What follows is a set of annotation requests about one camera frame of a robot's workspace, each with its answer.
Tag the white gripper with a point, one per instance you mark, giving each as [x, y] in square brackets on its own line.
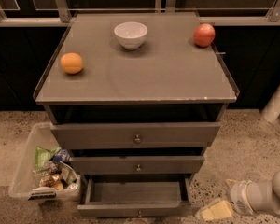
[239, 195]

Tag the grey bottom drawer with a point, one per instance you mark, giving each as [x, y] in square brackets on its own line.
[138, 196]

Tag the grey drawer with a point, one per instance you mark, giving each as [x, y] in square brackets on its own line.
[138, 196]
[137, 165]
[135, 135]

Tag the grey drawer cabinet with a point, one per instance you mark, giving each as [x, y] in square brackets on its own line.
[167, 79]

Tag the grey top drawer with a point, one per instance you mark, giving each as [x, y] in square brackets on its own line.
[135, 135]

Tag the grey middle drawer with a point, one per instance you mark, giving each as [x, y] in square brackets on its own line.
[137, 165]

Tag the white green snack bag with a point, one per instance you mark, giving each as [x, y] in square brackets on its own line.
[68, 173]

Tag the red apple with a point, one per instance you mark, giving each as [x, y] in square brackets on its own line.
[204, 35]

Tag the blue snack packet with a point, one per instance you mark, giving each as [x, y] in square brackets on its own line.
[61, 156]

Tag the gold foil snack packet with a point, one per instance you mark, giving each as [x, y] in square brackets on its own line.
[52, 181]

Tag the clear plastic bin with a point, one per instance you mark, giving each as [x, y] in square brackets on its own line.
[25, 183]

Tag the white ceramic bowl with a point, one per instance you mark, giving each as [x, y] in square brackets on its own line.
[131, 35]

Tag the orange fruit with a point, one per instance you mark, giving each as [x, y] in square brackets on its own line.
[71, 63]

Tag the metal window railing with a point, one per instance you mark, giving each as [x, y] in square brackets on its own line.
[62, 6]

